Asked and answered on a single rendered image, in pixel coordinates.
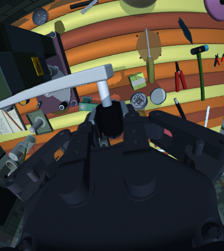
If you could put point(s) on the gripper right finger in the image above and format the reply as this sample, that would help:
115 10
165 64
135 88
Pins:
182 131

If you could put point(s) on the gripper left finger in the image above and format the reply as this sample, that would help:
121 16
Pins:
45 156

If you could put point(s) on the grey lever with black knob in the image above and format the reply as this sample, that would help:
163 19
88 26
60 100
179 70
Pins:
54 84

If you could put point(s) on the green tray plate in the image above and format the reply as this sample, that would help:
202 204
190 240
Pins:
45 127

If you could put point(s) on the black short bush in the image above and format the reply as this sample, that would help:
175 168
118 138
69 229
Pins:
63 105

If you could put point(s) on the grey round swing nest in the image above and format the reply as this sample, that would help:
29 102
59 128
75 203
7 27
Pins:
61 96

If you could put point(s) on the dark green press body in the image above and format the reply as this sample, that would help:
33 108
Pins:
9 64

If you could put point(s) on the thin green rod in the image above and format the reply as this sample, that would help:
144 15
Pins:
25 150

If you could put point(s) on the black pen with white tip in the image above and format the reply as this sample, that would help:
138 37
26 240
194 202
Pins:
179 108

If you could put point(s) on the clear plastic tube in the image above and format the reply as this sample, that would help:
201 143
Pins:
22 146

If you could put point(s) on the white ruler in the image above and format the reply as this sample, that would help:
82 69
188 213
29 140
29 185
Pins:
207 117

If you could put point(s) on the grey short tube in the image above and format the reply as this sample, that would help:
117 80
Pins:
11 166

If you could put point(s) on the grey round lid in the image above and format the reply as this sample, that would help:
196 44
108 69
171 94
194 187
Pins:
158 96

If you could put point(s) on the open white booklet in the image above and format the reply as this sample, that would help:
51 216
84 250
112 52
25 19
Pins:
5 121

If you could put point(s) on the small dark bolt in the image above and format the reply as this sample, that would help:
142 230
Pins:
39 104

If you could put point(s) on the blue and yellow disc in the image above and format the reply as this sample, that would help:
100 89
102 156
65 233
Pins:
24 102

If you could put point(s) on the small grey block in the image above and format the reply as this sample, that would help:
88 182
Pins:
103 142

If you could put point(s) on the dark black box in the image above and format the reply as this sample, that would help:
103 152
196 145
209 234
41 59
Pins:
0 204

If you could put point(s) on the light green box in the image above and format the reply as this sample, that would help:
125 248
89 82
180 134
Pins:
137 81

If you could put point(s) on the small red and blue cutters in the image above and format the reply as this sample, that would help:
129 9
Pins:
217 60

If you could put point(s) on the dark blue feather-shaped blade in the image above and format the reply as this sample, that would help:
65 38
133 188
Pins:
185 29

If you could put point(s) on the purple round disc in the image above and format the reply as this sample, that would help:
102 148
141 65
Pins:
215 10

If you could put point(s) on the grey dome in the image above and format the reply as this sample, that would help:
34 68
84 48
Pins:
139 3

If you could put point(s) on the grey round disc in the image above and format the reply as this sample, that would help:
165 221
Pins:
39 16

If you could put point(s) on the grey steel ruler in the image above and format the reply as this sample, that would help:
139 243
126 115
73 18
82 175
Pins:
88 7

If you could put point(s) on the black flat bar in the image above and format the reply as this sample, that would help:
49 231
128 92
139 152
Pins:
78 5

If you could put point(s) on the grey tray post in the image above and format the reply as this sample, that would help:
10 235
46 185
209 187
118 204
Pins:
36 124

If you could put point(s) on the teal bracket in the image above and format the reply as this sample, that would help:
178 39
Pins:
85 106

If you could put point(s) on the purple base plate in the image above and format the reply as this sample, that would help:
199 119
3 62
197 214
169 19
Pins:
60 51

